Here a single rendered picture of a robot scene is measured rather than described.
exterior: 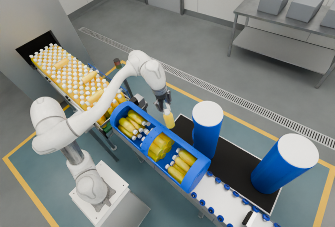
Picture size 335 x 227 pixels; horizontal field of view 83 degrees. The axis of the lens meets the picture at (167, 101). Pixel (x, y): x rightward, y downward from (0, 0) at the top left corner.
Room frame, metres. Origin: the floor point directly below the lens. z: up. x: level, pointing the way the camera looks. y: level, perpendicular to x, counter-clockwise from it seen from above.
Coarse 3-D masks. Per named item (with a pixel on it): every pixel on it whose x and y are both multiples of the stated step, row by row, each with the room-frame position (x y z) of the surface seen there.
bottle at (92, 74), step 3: (90, 72) 1.60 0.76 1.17; (93, 72) 1.60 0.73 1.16; (96, 72) 1.61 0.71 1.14; (87, 75) 1.56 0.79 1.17; (90, 75) 1.56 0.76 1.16; (93, 75) 1.57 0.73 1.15; (96, 75) 1.59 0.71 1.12; (84, 78) 1.53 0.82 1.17; (87, 78) 1.53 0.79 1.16; (90, 78) 1.54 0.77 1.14; (84, 81) 1.50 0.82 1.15; (87, 81) 1.51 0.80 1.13
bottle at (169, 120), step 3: (168, 114) 0.71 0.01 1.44; (171, 114) 0.72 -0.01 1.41; (165, 117) 0.71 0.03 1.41; (168, 117) 0.70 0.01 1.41; (171, 117) 0.71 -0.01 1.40; (165, 120) 0.71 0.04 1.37; (168, 120) 0.70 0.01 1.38; (171, 120) 0.70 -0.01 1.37; (168, 123) 0.70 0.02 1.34; (171, 123) 0.70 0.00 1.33; (174, 123) 0.73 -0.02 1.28; (168, 126) 0.70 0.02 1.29; (171, 126) 0.70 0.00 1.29
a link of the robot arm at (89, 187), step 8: (80, 176) 0.47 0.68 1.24; (88, 176) 0.45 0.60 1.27; (96, 176) 0.46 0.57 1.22; (80, 184) 0.40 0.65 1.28; (88, 184) 0.40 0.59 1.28; (96, 184) 0.40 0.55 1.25; (104, 184) 0.42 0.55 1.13; (80, 192) 0.36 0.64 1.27; (88, 192) 0.35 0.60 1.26; (96, 192) 0.35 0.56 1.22; (104, 192) 0.37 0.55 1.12; (88, 200) 0.32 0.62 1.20; (96, 200) 0.32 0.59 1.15
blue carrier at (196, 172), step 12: (120, 108) 1.00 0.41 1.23; (132, 108) 0.99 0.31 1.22; (156, 120) 0.85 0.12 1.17; (120, 132) 0.83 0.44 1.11; (144, 132) 0.88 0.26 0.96; (156, 132) 0.71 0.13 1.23; (168, 132) 0.70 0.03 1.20; (144, 144) 0.64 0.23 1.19; (180, 144) 0.58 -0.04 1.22; (168, 156) 0.61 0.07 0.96; (204, 156) 0.48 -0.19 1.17; (192, 168) 0.39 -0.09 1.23; (204, 168) 0.40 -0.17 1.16; (192, 180) 0.33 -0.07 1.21
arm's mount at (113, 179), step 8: (96, 168) 0.60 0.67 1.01; (104, 168) 0.59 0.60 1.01; (104, 176) 0.52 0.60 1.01; (112, 176) 0.51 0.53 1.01; (112, 184) 0.45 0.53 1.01; (120, 184) 0.44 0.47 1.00; (128, 184) 0.43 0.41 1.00; (72, 192) 0.44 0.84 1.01; (120, 192) 0.38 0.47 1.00; (80, 200) 0.37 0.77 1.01; (112, 200) 0.34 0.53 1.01; (88, 208) 0.31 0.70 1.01; (104, 208) 0.29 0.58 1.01; (88, 216) 0.26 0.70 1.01; (96, 216) 0.25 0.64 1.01; (96, 224) 0.20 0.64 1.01
